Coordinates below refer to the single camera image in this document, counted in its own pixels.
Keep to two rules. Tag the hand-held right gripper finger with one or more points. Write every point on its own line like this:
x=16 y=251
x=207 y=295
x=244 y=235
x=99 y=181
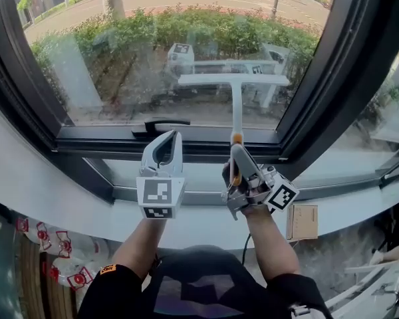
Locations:
x=227 y=174
x=244 y=165

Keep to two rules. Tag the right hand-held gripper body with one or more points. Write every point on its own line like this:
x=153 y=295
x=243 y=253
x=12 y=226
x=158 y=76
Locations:
x=282 y=194

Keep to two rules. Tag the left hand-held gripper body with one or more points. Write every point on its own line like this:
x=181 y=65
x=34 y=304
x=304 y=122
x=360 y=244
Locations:
x=156 y=191

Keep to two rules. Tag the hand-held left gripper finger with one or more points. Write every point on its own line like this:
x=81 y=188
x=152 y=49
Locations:
x=148 y=155
x=179 y=165

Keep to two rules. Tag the white squeegee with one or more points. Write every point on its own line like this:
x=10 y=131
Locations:
x=236 y=105

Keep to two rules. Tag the clear window glass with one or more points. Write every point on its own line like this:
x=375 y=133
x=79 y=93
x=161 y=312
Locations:
x=119 y=78

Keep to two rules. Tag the person's left forearm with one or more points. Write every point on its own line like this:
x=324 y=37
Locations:
x=136 y=248

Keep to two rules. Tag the person's right forearm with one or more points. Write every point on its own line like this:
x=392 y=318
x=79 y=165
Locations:
x=269 y=244

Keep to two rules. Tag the small cardboard box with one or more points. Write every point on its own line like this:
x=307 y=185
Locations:
x=302 y=223

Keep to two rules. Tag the white windowsill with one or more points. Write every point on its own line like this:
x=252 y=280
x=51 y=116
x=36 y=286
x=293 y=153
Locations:
x=86 y=218

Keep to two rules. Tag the person's black shirt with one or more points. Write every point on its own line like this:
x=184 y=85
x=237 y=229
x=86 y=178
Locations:
x=203 y=268

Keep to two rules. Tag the green hedge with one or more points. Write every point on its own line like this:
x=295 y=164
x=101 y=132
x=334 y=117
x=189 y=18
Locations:
x=219 y=32

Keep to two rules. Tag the wooden slatted panel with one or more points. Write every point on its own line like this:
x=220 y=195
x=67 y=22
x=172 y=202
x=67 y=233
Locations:
x=30 y=294

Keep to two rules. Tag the dark teal panel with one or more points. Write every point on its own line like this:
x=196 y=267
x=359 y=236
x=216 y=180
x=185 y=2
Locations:
x=0 y=271

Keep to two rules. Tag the black window frame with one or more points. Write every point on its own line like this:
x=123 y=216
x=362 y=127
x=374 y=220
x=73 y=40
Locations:
x=36 y=111

